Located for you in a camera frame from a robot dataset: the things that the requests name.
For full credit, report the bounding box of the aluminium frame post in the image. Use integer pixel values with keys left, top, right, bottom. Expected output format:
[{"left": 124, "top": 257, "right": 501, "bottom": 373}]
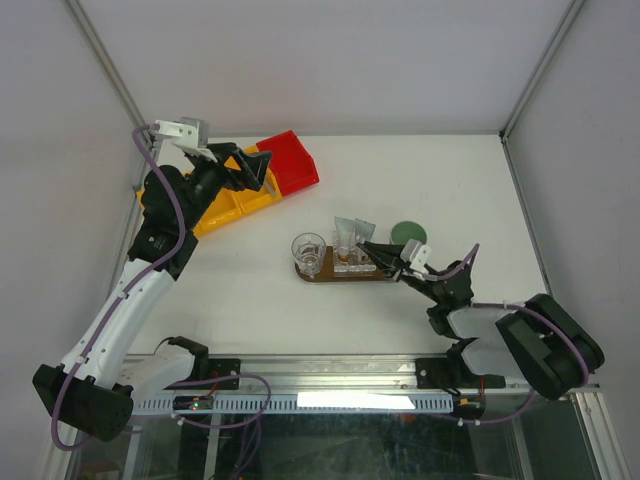
[
  {"left": 498, "top": 0, "right": 586, "bottom": 144},
  {"left": 62, "top": 0, "right": 164, "bottom": 154}
]

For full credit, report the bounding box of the empty yellow bin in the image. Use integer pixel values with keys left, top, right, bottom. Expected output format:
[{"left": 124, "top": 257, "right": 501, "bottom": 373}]
[{"left": 135, "top": 187, "right": 145, "bottom": 211}]

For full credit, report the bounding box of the pale green cup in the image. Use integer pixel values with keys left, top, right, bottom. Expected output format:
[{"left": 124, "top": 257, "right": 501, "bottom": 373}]
[{"left": 389, "top": 220, "right": 428, "bottom": 245}]

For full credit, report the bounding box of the clear compartment organizer box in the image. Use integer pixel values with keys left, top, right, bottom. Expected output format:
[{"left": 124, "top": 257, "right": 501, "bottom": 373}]
[{"left": 330, "top": 231, "right": 381, "bottom": 277}]

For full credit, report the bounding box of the clear plastic cup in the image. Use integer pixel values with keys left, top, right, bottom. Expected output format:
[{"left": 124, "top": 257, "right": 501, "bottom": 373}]
[{"left": 291, "top": 232, "right": 327, "bottom": 277}]

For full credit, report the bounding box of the red plastic bin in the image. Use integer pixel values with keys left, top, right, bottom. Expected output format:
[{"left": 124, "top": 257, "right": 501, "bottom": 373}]
[{"left": 256, "top": 130, "right": 319, "bottom": 197}]

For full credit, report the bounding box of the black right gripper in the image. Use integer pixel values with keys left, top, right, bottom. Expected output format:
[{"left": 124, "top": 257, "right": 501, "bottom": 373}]
[{"left": 357, "top": 239, "right": 443, "bottom": 304}]

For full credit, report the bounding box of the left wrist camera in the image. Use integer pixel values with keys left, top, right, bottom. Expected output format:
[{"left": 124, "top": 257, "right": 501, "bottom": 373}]
[{"left": 151, "top": 117, "right": 217, "bottom": 163}]

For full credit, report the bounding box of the white toothpaste tube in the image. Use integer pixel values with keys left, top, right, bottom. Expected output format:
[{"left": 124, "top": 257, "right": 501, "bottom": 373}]
[
  {"left": 334, "top": 217, "right": 355, "bottom": 263},
  {"left": 353, "top": 219, "right": 376, "bottom": 244}
]

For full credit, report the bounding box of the yellow toothbrush bin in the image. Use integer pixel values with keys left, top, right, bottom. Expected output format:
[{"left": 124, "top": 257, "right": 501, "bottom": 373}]
[{"left": 232, "top": 167, "right": 282, "bottom": 215}]

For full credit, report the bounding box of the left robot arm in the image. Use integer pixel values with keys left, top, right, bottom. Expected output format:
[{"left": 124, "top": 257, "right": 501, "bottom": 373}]
[{"left": 32, "top": 143, "right": 272, "bottom": 451}]

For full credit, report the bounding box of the yellow toothpaste bin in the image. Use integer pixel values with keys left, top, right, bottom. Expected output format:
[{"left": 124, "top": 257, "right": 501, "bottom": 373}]
[{"left": 194, "top": 188, "right": 242, "bottom": 237}]

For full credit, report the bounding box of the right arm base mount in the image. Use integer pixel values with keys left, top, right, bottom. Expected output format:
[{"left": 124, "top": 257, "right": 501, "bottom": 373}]
[{"left": 414, "top": 352, "right": 506, "bottom": 393}]

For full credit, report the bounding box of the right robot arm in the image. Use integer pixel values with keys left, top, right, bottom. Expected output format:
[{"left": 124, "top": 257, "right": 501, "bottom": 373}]
[{"left": 357, "top": 239, "right": 605, "bottom": 400}]

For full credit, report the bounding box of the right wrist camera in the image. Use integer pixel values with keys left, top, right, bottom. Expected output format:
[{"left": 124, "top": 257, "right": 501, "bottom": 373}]
[{"left": 400, "top": 239, "right": 431, "bottom": 279}]

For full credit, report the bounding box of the right aluminium frame post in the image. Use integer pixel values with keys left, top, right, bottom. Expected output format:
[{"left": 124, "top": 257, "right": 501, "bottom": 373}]
[{"left": 498, "top": 0, "right": 586, "bottom": 144}]

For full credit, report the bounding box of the oval wooden tray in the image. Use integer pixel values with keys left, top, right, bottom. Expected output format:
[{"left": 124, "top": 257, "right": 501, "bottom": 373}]
[{"left": 294, "top": 246, "right": 389, "bottom": 284}]

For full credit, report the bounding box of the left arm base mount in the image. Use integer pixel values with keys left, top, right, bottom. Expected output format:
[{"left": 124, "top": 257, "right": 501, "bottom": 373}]
[{"left": 154, "top": 336, "right": 241, "bottom": 381}]

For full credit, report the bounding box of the left aluminium frame post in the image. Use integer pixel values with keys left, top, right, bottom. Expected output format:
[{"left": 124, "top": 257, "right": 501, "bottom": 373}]
[{"left": 62, "top": 0, "right": 164, "bottom": 154}]

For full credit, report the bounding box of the white slotted cable duct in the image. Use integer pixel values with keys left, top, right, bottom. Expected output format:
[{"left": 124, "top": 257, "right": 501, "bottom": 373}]
[{"left": 133, "top": 391, "right": 454, "bottom": 416}]

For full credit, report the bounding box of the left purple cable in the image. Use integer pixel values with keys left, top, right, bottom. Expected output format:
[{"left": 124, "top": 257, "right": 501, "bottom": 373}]
[{"left": 49, "top": 124, "right": 274, "bottom": 451}]

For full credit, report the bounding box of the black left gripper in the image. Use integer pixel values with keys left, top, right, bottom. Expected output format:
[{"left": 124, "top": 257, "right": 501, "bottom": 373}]
[{"left": 180, "top": 142, "right": 271, "bottom": 232}]

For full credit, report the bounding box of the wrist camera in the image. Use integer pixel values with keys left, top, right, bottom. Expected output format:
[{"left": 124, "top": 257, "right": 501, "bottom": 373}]
[
  {"left": 400, "top": 239, "right": 431, "bottom": 279},
  {"left": 151, "top": 117, "right": 217, "bottom": 163}
]

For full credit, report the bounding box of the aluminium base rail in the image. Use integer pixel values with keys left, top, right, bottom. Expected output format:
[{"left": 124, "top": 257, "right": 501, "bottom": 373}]
[{"left": 119, "top": 354, "right": 599, "bottom": 401}]

